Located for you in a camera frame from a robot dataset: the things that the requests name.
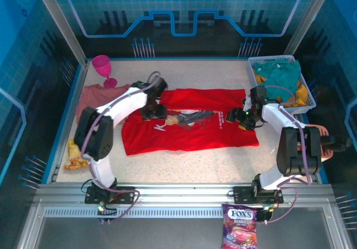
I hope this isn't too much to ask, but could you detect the red t-shirt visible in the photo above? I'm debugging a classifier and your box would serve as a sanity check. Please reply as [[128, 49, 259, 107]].
[[121, 88, 259, 156]]

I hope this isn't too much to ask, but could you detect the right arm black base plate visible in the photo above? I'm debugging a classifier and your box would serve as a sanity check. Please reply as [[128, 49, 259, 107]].
[[233, 186, 284, 205]]

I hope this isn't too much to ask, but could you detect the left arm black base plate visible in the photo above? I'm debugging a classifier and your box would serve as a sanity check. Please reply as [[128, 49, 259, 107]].
[[84, 186, 136, 205]]

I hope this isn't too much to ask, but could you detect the aluminium frame post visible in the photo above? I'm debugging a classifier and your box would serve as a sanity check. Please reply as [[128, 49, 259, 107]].
[[283, 0, 336, 56], [31, 0, 90, 67]]

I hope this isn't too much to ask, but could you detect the pink folded t-shirt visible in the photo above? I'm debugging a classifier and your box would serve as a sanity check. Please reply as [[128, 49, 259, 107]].
[[76, 83, 132, 121]]

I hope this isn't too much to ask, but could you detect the black handle object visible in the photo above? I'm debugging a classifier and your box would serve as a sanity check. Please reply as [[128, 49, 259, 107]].
[[320, 136, 354, 152]]

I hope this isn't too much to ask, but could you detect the aluminium frame rail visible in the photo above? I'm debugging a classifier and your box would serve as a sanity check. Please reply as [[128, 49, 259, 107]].
[[33, 183, 335, 208]]

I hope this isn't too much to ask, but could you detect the orange plastic slotted holder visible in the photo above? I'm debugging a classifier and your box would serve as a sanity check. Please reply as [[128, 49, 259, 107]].
[[306, 123, 334, 163]]

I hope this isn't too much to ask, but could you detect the grey slotted cable duct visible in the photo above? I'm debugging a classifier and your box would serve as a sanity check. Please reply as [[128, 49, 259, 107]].
[[44, 208, 326, 219]]

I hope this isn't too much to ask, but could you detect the white plastic basket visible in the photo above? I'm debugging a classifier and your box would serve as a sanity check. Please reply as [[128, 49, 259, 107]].
[[248, 55, 317, 114]]

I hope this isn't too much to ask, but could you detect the purple Fox's candy bag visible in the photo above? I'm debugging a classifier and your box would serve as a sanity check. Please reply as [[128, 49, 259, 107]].
[[221, 203, 259, 249]]

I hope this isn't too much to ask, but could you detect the yellow snack bag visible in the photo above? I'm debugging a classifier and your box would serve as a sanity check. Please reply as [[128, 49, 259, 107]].
[[62, 138, 89, 171]]

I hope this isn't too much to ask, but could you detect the yellow t-shirt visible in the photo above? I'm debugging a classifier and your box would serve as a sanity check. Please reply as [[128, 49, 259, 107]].
[[252, 74, 309, 107]]

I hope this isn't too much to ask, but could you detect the teal t-shirt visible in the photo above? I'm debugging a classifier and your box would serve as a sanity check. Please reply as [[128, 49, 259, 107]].
[[255, 61, 302, 99]]

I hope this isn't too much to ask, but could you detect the magenta plastic goblet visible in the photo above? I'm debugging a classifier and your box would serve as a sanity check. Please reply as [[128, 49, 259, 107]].
[[91, 55, 118, 89]]

